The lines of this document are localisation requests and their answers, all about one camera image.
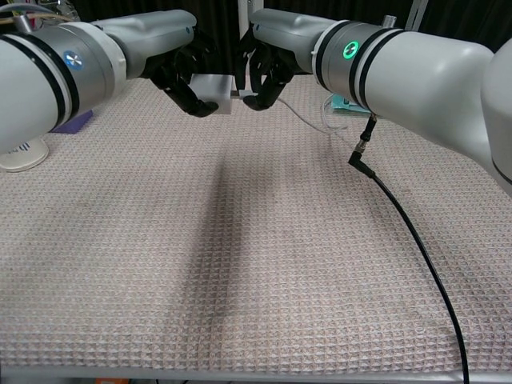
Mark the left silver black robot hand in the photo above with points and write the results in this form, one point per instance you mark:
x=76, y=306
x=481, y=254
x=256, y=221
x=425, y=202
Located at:
x=160, y=40

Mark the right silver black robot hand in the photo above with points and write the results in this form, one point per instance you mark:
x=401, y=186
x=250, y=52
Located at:
x=288, y=36

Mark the white charger block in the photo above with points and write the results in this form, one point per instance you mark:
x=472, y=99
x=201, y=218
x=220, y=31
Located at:
x=218, y=90

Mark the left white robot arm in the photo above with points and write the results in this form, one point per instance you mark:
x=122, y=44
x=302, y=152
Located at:
x=32, y=80

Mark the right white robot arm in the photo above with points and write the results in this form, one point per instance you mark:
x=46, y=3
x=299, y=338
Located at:
x=420, y=80

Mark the teal cleaning cloth package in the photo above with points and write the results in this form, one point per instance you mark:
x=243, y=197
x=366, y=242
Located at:
x=344, y=105

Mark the beige waffle table cloth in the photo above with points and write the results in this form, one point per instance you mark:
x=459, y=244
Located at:
x=256, y=240

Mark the white aluminium frame post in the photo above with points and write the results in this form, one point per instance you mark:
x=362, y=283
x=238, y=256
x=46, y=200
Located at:
x=246, y=16
x=416, y=12

